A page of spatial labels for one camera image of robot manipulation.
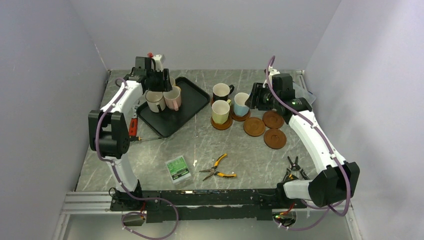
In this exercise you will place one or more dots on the green mug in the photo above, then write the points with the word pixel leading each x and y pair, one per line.
pixel 220 111

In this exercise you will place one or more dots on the black handled cutters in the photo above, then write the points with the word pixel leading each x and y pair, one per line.
pixel 294 171

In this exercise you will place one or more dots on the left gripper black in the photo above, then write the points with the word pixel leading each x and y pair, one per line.
pixel 165 84

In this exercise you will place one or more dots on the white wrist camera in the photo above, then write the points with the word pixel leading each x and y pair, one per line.
pixel 157 61
pixel 272 72

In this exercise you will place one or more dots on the clear plastic organizer box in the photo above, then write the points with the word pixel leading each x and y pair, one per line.
pixel 300 92

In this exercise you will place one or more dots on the green screw bit box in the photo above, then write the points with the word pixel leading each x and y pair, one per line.
pixel 178 170

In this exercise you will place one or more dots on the yellow mug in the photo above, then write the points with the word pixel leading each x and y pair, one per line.
pixel 172 81

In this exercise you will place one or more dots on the black plastic tray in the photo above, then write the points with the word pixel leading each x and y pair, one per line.
pixel 168 121

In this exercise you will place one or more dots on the white ribbed mug black handle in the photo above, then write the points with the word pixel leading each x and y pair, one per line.
pixel 155 101

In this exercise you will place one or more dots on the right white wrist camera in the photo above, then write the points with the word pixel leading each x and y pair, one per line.
pixel 272 72

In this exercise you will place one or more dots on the pink mug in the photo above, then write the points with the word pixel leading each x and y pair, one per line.
pixel 173 98

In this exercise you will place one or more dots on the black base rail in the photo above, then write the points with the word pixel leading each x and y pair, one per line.
pixel 167 205

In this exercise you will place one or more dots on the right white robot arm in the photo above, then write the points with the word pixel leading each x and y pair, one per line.
pixel 336 178

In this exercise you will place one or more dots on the blue mug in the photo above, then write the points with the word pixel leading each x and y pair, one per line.
pixel 240 108

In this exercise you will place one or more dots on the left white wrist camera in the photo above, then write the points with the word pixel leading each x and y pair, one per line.
pixel 157 61

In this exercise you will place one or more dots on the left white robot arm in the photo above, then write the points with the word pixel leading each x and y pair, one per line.
pixel 108 131

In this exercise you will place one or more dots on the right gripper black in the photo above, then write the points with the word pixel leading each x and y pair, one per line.
pixel 254 99

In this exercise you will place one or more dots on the black yellow screwdriver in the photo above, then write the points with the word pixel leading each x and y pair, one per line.
pixel 138 138

